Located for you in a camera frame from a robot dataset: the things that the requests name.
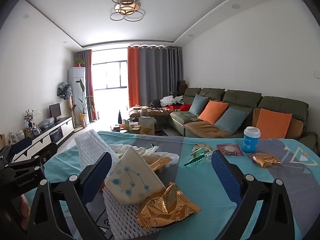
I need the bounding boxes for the person's left hand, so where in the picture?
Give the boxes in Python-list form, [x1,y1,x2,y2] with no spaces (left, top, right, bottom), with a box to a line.
[15,194,32,219]

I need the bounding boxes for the white foam net sleeve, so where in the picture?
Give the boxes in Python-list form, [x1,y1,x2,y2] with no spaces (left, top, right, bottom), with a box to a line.
[102,187,160,230]
[74,129,118,165]

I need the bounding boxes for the teal patterned tablecloth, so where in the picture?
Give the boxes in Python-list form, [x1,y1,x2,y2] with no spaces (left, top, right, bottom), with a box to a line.
[44,130,320,240]

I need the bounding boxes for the clear wrapper green serrated edges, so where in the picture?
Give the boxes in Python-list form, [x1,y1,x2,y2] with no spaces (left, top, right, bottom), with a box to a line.
[184,144,213,167]

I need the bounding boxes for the blue cushion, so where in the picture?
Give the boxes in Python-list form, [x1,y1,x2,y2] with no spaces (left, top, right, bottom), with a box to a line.
[189,94,208,117]
[214,107,250,135]

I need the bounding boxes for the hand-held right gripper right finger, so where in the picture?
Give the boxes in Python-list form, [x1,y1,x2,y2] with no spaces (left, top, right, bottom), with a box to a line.
[211,149,300,240]

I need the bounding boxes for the gold snack packet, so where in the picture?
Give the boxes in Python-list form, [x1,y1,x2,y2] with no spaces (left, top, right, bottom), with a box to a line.
[251,152,282,168]

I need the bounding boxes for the brown paper bag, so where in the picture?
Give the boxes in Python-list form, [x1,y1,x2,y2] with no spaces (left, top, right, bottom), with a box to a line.
[138,116,155,135]

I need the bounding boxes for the ceiling ring lamp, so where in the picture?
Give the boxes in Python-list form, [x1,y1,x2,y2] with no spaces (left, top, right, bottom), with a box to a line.
[109,0,145,22]

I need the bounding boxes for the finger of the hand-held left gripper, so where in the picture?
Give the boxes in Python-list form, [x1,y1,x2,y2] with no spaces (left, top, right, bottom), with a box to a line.
[0,155,48,178]
[9,135,58,164]

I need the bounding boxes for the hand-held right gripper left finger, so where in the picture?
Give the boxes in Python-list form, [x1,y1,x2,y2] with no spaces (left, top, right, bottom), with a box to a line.
[26,151,113,240]

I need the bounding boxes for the large gold foil wrapper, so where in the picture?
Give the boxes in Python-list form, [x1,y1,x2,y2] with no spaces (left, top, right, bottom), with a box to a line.
[135,182,202,230]

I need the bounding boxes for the brown blanket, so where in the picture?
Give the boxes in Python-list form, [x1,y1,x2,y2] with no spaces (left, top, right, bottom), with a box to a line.
[129,106,173,118]

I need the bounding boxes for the grey orange striped curtain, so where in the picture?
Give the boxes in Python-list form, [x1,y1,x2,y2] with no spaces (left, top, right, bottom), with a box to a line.
[76,49,97,122]

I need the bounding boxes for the white clothes pile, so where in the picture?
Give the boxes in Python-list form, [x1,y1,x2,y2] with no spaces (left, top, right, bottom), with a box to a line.
[160,95,184,107]

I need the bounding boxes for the small orange foil wrapper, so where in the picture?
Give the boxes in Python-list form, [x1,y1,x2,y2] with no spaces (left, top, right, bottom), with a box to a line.
[149,156,173,173]

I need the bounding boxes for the brown sofa seat pad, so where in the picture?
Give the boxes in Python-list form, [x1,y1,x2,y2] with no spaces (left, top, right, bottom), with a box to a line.
[184,121,245,138]

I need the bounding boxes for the dark coffee table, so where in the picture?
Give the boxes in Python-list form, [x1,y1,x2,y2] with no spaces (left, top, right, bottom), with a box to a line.
[110,120,173,137]

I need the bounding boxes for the tall leafy potted plant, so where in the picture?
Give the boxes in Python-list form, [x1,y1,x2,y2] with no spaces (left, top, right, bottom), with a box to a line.
[76,79,95,125]

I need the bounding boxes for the clear plastic bag bundle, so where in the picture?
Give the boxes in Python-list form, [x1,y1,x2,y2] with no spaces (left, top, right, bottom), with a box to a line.
[40,117,55,130]

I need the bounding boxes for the white tissue packet blue dots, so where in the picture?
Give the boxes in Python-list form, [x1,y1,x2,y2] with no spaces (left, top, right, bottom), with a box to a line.
[104,146,167,204]

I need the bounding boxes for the orange cushion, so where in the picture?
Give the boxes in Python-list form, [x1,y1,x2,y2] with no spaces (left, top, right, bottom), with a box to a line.
[198,100,228,125]
[255,107,292,140]

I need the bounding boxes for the green sectional sofa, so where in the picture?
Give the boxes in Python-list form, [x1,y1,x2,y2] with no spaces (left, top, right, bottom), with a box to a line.
[170,87,319,153]

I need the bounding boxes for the blue paper cup white lid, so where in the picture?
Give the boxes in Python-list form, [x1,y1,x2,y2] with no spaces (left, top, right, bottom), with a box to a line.
[241,126,261,154]

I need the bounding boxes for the bonsai in blue vase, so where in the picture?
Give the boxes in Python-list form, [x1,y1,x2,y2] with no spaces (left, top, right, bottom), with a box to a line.
[24,109,35,128]

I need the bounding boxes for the maroon snack packet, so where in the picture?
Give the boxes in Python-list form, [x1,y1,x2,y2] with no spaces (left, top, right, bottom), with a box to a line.
[216,144,244,156]

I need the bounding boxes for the white floor air conditioner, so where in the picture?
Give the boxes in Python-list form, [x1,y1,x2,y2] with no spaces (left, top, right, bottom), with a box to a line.
[68,67,87,128]

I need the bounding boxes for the white black TV cabinet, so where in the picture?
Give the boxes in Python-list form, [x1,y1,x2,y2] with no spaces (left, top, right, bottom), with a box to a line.
[10,116,75,163]

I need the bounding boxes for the black framed window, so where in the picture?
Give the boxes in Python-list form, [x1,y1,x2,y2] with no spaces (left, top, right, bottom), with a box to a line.
[92,60,128,90]

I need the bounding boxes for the black computer monitor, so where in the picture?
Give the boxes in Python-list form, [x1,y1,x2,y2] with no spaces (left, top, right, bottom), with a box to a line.
[49,103,62,122]

